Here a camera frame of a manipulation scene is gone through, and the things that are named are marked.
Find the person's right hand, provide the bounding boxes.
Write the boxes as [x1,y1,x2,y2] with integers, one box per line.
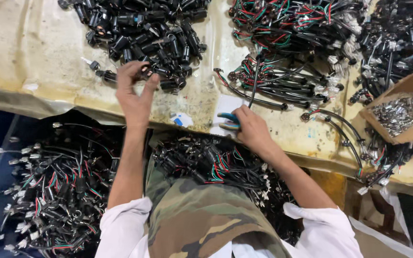
[232,105,277,155]

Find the person's left hand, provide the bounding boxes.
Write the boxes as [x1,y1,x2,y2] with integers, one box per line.
[116,60,161,127]

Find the blue-handled pliers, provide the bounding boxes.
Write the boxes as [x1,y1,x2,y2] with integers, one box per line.
[217,112,242,130]

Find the black sleeved cable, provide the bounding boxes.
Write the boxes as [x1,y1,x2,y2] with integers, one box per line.
[247,53,262,109]

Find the small black plastic connector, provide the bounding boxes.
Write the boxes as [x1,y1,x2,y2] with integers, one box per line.
[140,65,156,80]

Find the white paper sheet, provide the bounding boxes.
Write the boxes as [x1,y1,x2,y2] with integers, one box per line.
[209,94,247,137]

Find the bundle of black sleeved harnesses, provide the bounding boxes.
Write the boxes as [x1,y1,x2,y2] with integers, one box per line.
[213,54,345,110]

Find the white and blue paper scrap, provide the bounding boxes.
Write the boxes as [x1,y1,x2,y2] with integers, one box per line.
[170,113,194,128]

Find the heap of harnesses on lap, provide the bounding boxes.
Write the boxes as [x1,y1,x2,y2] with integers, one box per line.
[152,133,305,246]

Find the black harness with round plug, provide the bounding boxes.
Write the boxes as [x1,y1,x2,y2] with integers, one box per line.
[300,109,365,180]

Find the pile of black plastic connectors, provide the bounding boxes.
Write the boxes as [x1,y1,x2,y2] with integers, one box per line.
[57,0,211,94]

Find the white shirt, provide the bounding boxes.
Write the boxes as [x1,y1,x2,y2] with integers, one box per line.
[95,196,364,258]

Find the heap of harnesses beside box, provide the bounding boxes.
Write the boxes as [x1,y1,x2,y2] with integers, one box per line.
[356,129,413,196]

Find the black connector with white tip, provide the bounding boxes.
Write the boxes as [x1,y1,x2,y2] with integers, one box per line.
[81,57,100,71]

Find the pile of small metal clips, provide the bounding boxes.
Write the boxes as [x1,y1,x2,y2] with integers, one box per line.
[371,95,413,138]

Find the heap of black connector assemblies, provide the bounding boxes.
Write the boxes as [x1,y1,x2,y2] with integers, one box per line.
[349,0,413,105]

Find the white plastic sheet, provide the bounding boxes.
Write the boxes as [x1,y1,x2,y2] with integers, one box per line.
[348,186,413,258]

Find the large heap of finished harnesses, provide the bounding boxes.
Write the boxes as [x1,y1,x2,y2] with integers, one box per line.
[0,121,122,258]

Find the beige plastic table cover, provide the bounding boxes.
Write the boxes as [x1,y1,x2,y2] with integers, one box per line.
[0,0,413,201]

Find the heap of coloured wire harnesses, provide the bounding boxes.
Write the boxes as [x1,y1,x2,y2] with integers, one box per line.
[228,0,366,67]

